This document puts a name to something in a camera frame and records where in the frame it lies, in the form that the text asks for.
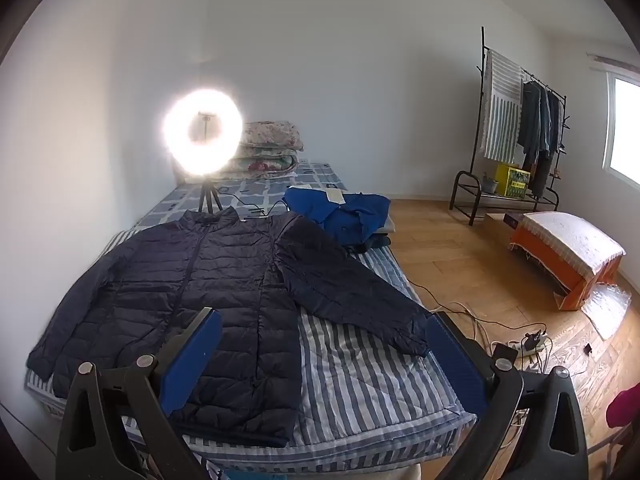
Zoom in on navy quilted puffer jacket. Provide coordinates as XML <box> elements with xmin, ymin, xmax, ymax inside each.
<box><xmin>26</xmin><ymin>208</ymin><xmax>428</xmax><ymax>446</ymax></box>

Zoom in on black clothes rack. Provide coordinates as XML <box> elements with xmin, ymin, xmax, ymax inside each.
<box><xmin>448</xmin><ymin>32</ymin><xmax>568</xmax><ymax>226</ymax></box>

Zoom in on dark hanging clothes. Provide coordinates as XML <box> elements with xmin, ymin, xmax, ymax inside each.
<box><xmin>518</xmin><ymin>80</ymin><xmax>562</xmax><ymax>198</ymax></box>

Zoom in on white power strip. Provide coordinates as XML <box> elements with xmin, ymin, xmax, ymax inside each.
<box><xmin>506</xmin><ymin>332</ymin><xmax>547</xmax><ymax>358</ymax></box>

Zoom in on blue striped bed cover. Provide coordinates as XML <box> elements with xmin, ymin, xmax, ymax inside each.
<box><xmin>27</xmin><ymin>257</ymin><xmax>472</xmax><ymax>472</ymax></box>

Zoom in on orange box with white cloth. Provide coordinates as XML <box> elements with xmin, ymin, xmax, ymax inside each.
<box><xmin>510</xmin><ymin>211</ymin><xmax>626</xmax><ymax>311</ymax></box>

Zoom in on blue garment pile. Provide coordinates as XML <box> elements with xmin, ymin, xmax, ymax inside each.
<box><xmin>283</xmin><ymin>186</ymin><xmax>390</xmax><ymax>254</ymax></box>

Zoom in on black tripod stand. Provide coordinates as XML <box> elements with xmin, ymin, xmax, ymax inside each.
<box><xmin>198</xmin><ymin>177</ymin><xmax>224</xmax><ymax>214</ymax></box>

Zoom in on yellow box on rack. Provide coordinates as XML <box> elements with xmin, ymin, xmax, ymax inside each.
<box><xmin>495</xmin><ymin>162</ymin><xmax>530</xmax><ymax>200</ymax></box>

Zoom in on blue checked bed sheet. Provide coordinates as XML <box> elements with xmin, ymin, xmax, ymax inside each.
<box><xmin>134</xmin><ymin>160</ymin><xmax>346</xmax><ymax>229</ymax></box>

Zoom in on folded floral quilt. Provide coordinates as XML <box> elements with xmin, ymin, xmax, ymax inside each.
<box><xmin>219</xmin><ymin>122</ymin><xmax>304</xmax><ymax>178</ymax></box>

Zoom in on window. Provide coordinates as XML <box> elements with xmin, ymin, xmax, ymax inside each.
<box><xmin>603</xmin><ymin>73</ymin><xmax>640</xmax><ymax>188</ymax></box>

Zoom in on striped hanging towel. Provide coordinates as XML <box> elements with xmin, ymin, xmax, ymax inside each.
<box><xmin>480</xmin><ymin>49</ymin><xmax>524</xmax><ymax>164</ymax></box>

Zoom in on bright ring light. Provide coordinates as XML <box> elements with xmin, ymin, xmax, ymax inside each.
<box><xmin>160</xmin><ymin>88</ymin><xmax>244</xmax><ymax>177</ymax></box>

